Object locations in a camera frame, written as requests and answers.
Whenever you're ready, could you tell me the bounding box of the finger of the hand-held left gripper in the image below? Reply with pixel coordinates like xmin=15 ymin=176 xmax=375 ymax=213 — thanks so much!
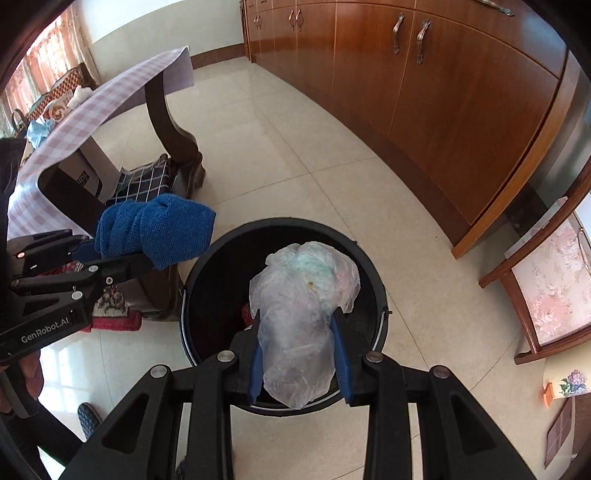
xmin=68 ymin=237 xmax=99 ymax=265
xmin=69 ymin=252 xmax=154 ymax=308

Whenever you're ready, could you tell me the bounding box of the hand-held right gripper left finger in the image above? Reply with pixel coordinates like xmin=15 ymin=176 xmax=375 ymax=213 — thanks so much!
xmin=60 ymin=310 xmax=265 ymax=480

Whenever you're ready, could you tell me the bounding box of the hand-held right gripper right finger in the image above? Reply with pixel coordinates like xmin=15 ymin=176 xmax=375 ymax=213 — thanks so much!
xmin=329 ymin=308 xmax=539 ymax=480

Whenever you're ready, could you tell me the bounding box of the clear plastic bag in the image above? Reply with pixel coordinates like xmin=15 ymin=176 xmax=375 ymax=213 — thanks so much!
xmin=249 ymin=241 xmax=361 ymax=409

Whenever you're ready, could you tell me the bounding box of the black trash bin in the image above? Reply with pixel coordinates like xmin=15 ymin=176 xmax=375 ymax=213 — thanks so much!
xmin=179 ymin=217 xmax=389 ymax=418

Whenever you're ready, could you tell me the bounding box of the light blue cloth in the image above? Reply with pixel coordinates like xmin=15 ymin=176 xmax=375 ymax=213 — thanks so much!
xmin=25 ymin=119 xmax=58 ymax=148

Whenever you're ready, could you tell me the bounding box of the person's left hand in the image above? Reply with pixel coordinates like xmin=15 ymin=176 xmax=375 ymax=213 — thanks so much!
xmin=22 ymin=350 xmax=46 ymax=401

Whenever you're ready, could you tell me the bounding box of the red patterned rug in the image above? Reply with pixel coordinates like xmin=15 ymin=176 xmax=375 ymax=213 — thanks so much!
xmin=69 ymin=284 xmax=141 ymax=333

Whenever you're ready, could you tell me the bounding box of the grey cardboard box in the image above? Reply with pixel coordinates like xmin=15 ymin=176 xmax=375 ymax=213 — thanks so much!
xmin=55 ymin=138 xmax=123 ymax=199

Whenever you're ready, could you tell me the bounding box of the blue plaid cloth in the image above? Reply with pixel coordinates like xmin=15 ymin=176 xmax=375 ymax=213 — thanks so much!
xmin=106 ymin=154 xmax=178 ymax=204

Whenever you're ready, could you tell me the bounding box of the person's blue slipper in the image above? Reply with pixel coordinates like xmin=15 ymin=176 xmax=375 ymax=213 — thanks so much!
xmin=76 ymin=402 xmax=105 ymax=439

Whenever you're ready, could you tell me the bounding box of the person's leg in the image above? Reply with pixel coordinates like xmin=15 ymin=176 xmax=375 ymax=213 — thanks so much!
xmin=0 ymin=406 xmax=93 ymax=480

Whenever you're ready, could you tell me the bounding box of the checkered tablecloth table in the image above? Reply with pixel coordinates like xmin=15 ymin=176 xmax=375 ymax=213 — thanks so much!
xmin=7 ymin=46 xmax=195 ymax=241

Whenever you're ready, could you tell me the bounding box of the dark wooden coffee table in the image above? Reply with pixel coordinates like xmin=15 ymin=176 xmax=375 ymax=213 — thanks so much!
xmin=39 ymin=69 xmax=206 ymax=232

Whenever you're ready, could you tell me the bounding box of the wooden sofa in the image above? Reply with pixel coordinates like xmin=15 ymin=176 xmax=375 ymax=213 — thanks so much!
xmin=9 ymin=62 xmax=100 ymax=134

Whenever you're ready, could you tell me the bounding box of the pink patterned curtain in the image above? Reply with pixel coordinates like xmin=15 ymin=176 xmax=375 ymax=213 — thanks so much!
xmin=14 ymin=9 xmax=93 ymax=93

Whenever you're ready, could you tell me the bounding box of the carved wooden stand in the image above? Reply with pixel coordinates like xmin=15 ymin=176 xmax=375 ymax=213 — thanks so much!
xmin=478 ymin=134 xmax=591 ymax=365

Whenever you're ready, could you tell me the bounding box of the brown tiled panel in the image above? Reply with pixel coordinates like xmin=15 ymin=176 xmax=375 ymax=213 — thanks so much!
xmin=545 ymin=397 xmax=575 ymax=469

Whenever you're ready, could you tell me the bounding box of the floral printed box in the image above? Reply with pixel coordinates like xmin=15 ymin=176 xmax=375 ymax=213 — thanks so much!
xmin=542 ymin=357 xmax=591 ymax=409

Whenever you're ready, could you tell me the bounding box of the brown wooden sideboard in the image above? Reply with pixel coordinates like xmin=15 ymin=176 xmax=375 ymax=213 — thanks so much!
xmin=238 ymin=0 xmax=591 ymax=259

